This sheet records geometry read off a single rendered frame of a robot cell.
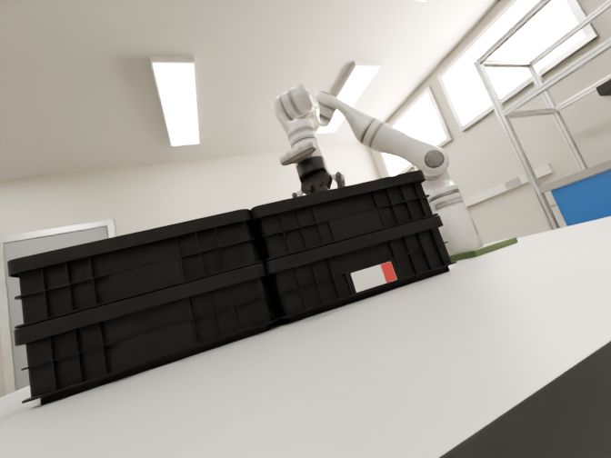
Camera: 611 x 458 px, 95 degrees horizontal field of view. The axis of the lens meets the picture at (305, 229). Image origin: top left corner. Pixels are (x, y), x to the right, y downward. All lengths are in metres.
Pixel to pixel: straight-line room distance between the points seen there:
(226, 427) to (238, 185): 3.97
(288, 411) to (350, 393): 0.04
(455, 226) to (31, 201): 4.22
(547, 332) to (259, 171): 4.14
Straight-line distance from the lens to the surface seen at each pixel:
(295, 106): 0.75
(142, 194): 4.10
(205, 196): 4.02
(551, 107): 3.24
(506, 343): 0.20
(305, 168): 0.67
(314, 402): 0.18
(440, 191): 0.93
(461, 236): 0.92
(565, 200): 2.49
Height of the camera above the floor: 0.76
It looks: 10 degrees up
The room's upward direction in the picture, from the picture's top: 17 degrees counter-clockwise
